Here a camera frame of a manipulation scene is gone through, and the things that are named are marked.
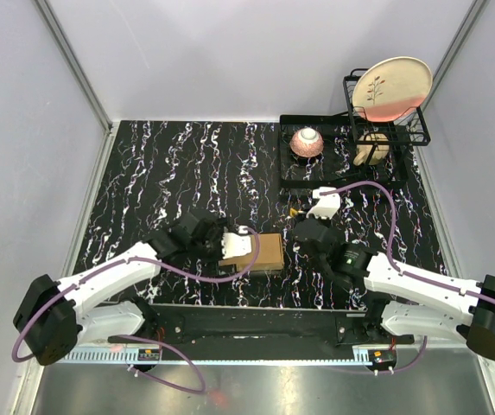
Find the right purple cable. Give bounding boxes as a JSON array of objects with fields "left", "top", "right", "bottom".
[{"left": 315, "top": 180, "right": 495, "bottom": 375}]

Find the cream pink plate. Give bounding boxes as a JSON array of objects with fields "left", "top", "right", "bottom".
[{"left": 351, "top": 56, "right": 433, "bottom": 123}]

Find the yellow black utility knife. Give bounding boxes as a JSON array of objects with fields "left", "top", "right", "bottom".
[{"left": 289, "top": 208, "right": 307, "bottom": 217}]

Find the pink patterned bowl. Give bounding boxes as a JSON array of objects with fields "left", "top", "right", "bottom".
[{"left": 289, "top": 127, "right": 324, "bottom": 158}]

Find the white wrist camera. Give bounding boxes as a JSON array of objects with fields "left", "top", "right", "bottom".
[
  {"left": 221, "top": 226, "right": 253, "bottom": 259},
  {"left": 306, "top": 187, "right": 341, "bottom": 220}
]

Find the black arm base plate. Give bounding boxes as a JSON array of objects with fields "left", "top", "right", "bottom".
[{"left": 132, "top": 304, "right": 414, "bottom": 346}]

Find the black wire dish rack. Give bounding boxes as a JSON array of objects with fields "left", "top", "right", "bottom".
[{"left": 277, "top": 68, "right": 431, "bottom": 189}]

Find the beige ceramic mug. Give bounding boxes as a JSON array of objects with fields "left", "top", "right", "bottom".
[{"left": 353, "top": 133, "right": 390, "bottom": 166}]

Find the aluminium frame rail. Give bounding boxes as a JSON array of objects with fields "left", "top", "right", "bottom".
[{"left": 33, "top": 0, "right": 115, "bottom": 133}]

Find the purple cable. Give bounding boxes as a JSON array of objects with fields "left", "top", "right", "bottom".
[
  {"left": 315, "top": 180, "right": 495, "bottom": 375},
  {"left": 11, "top": 227, "right": 262, "bottom": 394}
]

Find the brown cardboard express box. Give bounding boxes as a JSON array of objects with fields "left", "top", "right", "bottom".
[{"left": 219, "top": 233, "right": 284, "bottom": 271}]

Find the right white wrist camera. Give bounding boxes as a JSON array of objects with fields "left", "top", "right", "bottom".
[{"left": 306, "top": 187, "right": 341, "bottom": 220}]

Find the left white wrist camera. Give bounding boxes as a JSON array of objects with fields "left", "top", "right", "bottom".
[{"left": 221, "top": 226, "right": 253, "bottom": 259}]

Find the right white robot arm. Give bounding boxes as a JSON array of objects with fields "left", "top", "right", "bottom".
[{"left": 292, "top": 218, "right": 495, "bottom": 361}]

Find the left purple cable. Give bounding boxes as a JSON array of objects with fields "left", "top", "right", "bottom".
[{"left": 11, "top": 227, "right": 262, "bottom": 394}]

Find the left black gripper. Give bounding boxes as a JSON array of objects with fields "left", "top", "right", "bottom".
[{"left": 189, "top": 218, "right": 238, "bottom": 276}]

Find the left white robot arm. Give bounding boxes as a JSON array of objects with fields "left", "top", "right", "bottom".
[{"left": 11, "top": 209, "right": 229, "bottom": 366}]

